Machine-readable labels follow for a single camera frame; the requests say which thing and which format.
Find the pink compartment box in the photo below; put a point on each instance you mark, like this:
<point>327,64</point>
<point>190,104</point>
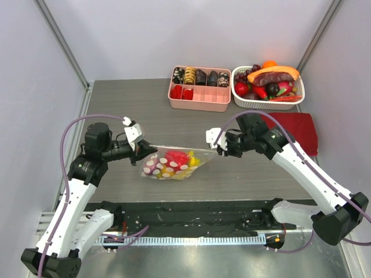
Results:
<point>200,88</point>

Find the dark grapes bunch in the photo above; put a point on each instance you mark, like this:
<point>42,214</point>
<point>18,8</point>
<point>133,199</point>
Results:
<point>242,73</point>

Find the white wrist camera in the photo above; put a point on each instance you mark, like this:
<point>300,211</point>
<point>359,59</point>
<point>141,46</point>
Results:
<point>216,138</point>
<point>133,132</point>

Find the dark plum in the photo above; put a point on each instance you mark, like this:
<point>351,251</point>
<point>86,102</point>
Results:
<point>272,89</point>

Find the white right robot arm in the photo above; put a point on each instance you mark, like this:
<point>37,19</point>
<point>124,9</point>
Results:
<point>337,211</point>

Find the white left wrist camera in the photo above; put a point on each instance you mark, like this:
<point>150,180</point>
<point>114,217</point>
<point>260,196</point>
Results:
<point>133,132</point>

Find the red cloth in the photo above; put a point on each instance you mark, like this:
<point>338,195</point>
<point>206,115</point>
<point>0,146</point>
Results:
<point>301,127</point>

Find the red apple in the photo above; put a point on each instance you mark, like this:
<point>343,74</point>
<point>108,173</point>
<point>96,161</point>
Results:
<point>241,89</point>

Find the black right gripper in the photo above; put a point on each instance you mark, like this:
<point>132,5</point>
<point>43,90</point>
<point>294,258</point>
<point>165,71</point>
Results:
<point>228,147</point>

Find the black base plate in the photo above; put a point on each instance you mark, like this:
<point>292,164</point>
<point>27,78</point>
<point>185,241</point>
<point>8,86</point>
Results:
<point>235,218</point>

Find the pink dragon fruit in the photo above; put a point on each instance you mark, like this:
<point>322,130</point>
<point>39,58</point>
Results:
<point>285,88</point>

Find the white fruit basket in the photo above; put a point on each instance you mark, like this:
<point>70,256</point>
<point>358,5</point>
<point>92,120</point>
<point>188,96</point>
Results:
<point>251,100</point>

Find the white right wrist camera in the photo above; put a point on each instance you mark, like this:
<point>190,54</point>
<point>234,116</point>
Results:
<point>216,138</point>

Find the red chili pepper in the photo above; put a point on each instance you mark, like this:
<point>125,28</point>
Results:
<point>260,91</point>

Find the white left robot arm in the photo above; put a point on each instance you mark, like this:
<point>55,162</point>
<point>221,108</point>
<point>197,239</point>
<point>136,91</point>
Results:
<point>63,246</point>

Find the orange fruit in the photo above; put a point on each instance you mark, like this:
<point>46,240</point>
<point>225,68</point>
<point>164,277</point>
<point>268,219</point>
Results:
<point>164,173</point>

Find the small orange tangerine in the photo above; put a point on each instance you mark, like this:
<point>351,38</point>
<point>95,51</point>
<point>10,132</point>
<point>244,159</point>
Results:
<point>269,63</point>

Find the yellow banana bunch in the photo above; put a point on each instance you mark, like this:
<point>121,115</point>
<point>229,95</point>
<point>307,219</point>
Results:
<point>193,160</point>

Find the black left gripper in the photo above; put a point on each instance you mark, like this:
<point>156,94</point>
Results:
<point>142,149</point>

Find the orange papaya slice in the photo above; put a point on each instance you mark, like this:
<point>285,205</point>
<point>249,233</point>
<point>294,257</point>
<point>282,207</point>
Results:
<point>294,73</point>

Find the purple red onion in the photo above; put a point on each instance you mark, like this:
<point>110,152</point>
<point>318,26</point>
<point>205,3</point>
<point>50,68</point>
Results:
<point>150,166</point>

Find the purple sweet potato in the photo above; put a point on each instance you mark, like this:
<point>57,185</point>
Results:
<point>272,77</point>

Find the clear polka dot zip bag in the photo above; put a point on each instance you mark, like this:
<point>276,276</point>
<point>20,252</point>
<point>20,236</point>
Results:
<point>184,171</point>

